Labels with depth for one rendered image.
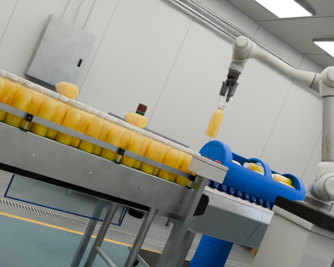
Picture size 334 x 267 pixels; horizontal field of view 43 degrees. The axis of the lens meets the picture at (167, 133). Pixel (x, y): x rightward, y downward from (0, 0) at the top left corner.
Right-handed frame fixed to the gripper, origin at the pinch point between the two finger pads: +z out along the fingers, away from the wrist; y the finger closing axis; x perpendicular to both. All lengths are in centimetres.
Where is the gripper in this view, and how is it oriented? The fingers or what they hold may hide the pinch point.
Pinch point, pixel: (223, 101)
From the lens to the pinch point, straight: 271.1
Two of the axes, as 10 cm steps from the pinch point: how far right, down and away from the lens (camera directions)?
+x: -7.5, -3.6, -5.6
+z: -3.6, 9.3, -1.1
